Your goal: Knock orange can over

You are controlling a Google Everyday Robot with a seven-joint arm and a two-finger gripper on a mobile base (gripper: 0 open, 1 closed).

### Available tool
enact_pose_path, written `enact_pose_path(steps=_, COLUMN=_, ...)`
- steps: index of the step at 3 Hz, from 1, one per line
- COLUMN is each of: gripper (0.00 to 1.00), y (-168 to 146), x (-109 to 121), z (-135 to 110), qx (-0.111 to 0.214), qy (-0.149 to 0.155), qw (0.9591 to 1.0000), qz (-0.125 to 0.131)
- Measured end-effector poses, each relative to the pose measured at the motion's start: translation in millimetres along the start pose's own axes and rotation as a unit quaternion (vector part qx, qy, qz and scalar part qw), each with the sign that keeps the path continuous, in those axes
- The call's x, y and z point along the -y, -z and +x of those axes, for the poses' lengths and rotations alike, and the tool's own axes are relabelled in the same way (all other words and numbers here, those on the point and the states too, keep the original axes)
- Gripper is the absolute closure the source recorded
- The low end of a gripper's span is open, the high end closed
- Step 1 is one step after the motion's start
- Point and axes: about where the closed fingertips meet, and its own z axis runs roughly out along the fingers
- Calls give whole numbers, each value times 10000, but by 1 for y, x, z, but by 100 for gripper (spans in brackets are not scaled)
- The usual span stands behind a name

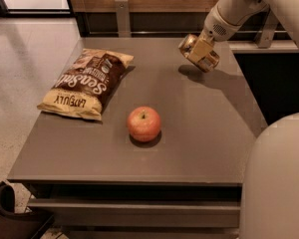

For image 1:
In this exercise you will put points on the metal rail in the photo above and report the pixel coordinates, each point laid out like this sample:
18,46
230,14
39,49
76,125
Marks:
278,34

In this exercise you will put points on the grey drawer cabinet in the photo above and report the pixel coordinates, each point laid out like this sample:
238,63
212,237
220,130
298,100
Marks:
98,180

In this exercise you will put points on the metal bracket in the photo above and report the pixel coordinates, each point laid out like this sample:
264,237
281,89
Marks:
265,36
123,18

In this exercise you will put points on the orange soda can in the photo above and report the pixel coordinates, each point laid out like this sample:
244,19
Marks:
199,51

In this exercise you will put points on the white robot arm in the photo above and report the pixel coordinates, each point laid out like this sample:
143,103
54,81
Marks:
270,190

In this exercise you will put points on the left metal bracket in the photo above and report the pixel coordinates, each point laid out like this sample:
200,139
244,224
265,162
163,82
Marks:
123,18

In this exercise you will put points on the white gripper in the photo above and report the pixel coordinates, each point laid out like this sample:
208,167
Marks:
215,28

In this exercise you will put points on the right metal bracket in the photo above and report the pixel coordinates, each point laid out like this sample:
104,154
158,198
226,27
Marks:
265,36

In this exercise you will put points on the red apple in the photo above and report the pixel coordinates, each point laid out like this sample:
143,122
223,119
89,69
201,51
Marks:
144,124

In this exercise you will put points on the black chair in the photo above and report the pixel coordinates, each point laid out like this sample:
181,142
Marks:
26,225

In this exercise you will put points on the brown sea salt chip bag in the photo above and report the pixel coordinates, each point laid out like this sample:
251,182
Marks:
84,89

